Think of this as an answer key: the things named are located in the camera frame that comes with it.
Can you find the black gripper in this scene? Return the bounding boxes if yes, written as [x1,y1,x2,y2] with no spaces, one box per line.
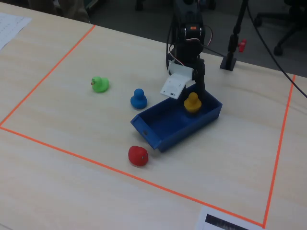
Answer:
[172,37,207,104]

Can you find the yellow rubber duck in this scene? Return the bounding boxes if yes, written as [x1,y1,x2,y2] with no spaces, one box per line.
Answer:
[183,92,202,114]

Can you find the blue plastic box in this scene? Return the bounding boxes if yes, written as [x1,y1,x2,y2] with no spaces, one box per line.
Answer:
[130,82,223,153]

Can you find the blue rubber duck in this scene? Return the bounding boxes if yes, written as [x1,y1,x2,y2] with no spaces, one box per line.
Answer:
[130,88,148,110]

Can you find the red rubber duck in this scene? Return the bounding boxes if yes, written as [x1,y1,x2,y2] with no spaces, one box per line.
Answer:
[128,145,149,168]

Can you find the green rubber duck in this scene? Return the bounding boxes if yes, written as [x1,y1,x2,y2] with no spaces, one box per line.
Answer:
[90,76,110,93]

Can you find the orange tape strip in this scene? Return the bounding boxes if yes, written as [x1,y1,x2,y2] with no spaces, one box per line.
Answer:
[0,126,265,228]
[0,24,96,127]
[262,74,296,229]

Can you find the black office chair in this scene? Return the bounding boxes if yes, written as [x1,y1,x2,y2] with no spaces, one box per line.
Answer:
[254,0,307,56]

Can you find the white paper with black print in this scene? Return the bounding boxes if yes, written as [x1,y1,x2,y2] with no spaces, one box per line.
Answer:
[195,205,264,230]

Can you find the white printed paper sheet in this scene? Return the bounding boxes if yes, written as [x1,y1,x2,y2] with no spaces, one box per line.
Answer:
[0,12,32,51]

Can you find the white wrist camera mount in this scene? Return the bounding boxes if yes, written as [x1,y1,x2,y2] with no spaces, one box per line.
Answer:
[160,59,194,99]

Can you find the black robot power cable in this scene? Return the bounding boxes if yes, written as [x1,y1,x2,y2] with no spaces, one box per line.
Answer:
[203,45,226,58]

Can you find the red white servo wires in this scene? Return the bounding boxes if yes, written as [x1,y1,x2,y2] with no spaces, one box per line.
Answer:
[165,21,214,70]

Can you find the black camera stand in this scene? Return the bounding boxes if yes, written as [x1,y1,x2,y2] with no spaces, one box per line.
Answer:
[220,0,249,71]

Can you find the black hanging cable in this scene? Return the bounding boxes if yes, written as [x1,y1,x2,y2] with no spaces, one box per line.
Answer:
[246,0,307,98]

